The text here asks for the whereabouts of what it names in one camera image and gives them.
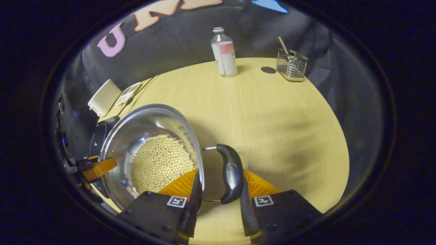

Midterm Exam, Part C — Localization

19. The stainless steel pot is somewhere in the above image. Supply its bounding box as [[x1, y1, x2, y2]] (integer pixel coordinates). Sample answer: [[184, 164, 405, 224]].
[[98, 103, 246, 213]]

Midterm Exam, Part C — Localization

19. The wire utensil holder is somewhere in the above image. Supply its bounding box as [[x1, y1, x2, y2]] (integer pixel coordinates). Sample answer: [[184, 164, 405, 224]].
[[276, 48, 309, 82]]

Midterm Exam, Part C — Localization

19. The clear plastic bottle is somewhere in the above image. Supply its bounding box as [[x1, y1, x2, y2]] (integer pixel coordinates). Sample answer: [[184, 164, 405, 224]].
[[211, 27, 238, 79]]

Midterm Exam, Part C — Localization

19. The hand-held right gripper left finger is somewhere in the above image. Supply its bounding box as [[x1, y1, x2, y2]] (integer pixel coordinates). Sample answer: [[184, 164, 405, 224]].
[[117, 168, 205, 245]]

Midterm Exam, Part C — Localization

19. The white toaster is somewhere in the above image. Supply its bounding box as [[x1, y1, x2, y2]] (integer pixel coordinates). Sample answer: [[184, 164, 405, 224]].
[[88, 79, 122, 117]]

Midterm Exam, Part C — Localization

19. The white divided dish of beans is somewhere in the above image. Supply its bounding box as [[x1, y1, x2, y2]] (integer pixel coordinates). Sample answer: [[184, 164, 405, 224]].
[[115, 82, 142, 107]]

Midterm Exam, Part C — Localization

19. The pile of soybeans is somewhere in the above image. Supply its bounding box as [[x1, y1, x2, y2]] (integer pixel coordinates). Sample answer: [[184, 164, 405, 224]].
[[130, 134, 195, 194]]

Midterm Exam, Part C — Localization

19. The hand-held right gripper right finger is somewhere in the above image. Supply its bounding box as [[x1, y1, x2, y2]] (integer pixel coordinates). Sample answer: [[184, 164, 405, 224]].
[[238, 168, 323, 245]]

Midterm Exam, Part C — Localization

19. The black power cable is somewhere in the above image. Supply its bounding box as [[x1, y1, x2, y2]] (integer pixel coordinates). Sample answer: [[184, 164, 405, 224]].
[[118, 97, 134, 118]]

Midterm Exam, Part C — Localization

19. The wooden stick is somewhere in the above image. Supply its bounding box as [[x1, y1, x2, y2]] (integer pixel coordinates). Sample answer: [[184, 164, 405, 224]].
[[278, 36, 290, 56]]

